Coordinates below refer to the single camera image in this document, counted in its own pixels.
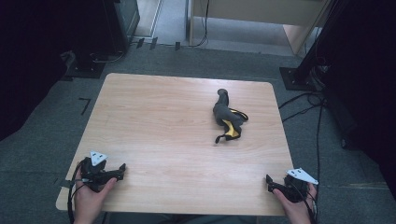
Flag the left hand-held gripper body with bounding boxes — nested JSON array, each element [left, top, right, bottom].
[[79, 150, 110, 192]]

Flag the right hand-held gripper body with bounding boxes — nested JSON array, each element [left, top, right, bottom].
[[281, 168, 319, 203]]

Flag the person's right hand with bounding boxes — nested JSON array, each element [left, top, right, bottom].
[[273, 184, 318, 224]]

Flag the person's left hand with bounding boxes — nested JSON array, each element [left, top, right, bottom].
[[74, 167, 118, 220]]

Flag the black angled tape mark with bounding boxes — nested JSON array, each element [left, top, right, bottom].
[[78, 97, 92, 117]]

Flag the black metal stand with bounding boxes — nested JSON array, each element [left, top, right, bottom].
[[278, 0, 347, 92]]

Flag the black cabinet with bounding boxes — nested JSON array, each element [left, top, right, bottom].
[[64, 0, 141, 79]]

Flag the light wooden furniture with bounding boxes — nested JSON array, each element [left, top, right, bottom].
[[188, 0, 332, 56]]

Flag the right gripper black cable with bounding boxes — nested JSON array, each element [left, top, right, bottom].
[[297, 185, 319, 224]]

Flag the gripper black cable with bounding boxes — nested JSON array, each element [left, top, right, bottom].
[[297, 185, 319, 224], [66, 159, 87, 224]]

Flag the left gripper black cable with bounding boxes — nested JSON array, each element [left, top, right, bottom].
[[66, 159, 87, 224]]

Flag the long black floor cable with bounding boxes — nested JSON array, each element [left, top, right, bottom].
[[315, 102, 325, 190]]

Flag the hanging black cable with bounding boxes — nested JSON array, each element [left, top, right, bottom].
[[186, 0, 211, 49]]

